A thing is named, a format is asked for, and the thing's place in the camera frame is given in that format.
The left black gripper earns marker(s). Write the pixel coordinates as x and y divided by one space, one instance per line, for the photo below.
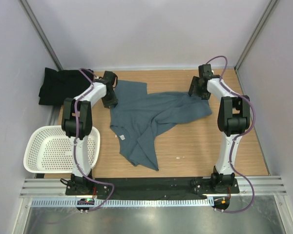
114 101

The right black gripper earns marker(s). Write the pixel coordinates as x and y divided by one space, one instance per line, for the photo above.
194 82

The blue-grey t shirt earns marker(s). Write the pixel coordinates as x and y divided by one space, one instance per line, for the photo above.
139 117

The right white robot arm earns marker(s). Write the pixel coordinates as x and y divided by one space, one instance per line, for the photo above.
233 120

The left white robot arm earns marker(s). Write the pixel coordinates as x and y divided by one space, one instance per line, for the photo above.
77 125

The folded black t shirt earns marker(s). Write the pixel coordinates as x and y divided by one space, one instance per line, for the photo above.
59 85

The white perforated plastic basket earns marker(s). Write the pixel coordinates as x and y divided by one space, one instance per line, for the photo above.
50 151

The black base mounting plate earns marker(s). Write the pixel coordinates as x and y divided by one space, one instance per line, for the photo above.
147 188

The left aluminium corner post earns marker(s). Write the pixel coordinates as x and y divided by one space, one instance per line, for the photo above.
38 28

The aluminium corner post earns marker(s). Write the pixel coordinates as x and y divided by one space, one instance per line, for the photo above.
272 4
38 28

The right aluminium corner post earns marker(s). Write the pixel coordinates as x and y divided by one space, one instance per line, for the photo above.
272 4

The white slotted cable duct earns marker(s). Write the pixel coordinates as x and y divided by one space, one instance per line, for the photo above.
87 202

